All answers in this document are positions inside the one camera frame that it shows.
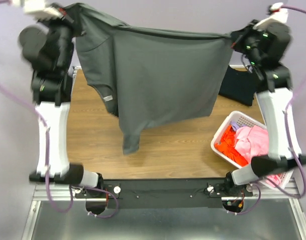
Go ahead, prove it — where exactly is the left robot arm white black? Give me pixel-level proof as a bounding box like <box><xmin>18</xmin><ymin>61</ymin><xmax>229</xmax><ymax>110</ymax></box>
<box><xmin>19</xmin><ymin>20</ymin><xmax>104</xmax><ymax>198</ymax></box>

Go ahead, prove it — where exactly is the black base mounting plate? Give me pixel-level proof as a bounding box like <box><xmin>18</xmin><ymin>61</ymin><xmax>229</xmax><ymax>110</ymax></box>
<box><xmin>75</xmin><ymin>177</ymin><xmax>253</xmax><ymax>214</ymax></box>

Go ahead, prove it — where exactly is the pink t shirt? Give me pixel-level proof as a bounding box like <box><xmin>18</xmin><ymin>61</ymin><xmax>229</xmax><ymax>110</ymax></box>
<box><xmin>232</xmin><ymin>125</ymin><xmax>269</xmax><ymax>185</ymax></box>

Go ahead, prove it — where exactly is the orange t shirt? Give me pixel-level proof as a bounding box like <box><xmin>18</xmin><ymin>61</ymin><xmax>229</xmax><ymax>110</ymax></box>
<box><xmin>214</xmin><ymin>125</ymin><xmax>248</xmax><ymax>167</ymax></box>

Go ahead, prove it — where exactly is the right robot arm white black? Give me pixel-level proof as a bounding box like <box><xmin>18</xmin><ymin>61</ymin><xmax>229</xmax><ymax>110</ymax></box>
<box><xmin>223</xmin><ymin>20</ymin><xmax>306</xmax><ymax>196</ymax></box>

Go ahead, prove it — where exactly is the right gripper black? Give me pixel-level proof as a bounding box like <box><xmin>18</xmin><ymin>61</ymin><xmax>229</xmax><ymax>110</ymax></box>
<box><xmin>230</xmin><ymin>19</ymin><xmax>266</xmax><ymax>67</ymax></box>

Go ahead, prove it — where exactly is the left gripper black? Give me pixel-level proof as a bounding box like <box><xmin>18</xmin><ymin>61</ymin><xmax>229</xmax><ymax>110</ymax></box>
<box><xmin>34</xmin><ymin>1</ymin><xmax>86</xmax><ymax>72</ymax></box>

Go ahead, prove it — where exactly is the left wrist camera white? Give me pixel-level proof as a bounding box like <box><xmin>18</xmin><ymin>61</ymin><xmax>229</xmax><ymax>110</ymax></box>
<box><xmin>10</xmin><ymin>0</ymin><xmax>64</xmax><ymax>20</ymax></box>

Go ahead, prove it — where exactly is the white plastic laundry basket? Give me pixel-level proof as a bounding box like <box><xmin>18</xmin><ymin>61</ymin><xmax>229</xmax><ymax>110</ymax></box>
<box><xmin>210</xmin><ymin>110</ymin><xmax>295</xmax><ymax>192</ymax></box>

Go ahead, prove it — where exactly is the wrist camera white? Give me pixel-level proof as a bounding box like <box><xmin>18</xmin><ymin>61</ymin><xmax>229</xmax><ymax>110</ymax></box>
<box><xmin>253</xmin><ymin>2</ymin><xmax>288</xmax><ymax>31</ymax></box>
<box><xmin>10</xmin><ymin>0</ymin><xmax>64</xmax><ymax>20</ymax></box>

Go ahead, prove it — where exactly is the grey t shirt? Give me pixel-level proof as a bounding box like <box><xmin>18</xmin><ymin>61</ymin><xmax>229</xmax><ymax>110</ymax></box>
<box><xmin>66</xmin><ymin>3</ymin><xmax>232</xmax><ymax>155</ymax></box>

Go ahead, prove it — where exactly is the purple garment in basket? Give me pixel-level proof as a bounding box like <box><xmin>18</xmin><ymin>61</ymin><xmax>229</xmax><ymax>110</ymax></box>
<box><xmin>230</xmin><ymin>121</ymin><xmax>240</xmax><ymax>131</ymax></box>

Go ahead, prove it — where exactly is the folded black t shirt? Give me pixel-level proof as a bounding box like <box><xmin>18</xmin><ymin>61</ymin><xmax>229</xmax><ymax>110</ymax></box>
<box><xmin>218</xmin><ymin>66</ymin><xmax>256</xmax><ymax>107</ymax></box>

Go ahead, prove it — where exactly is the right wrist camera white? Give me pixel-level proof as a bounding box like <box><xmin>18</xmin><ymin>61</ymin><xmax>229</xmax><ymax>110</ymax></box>
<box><xmin>253</xmin><ymin>2</ymin><xmax>288</xmax><ymax>31</ymax></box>

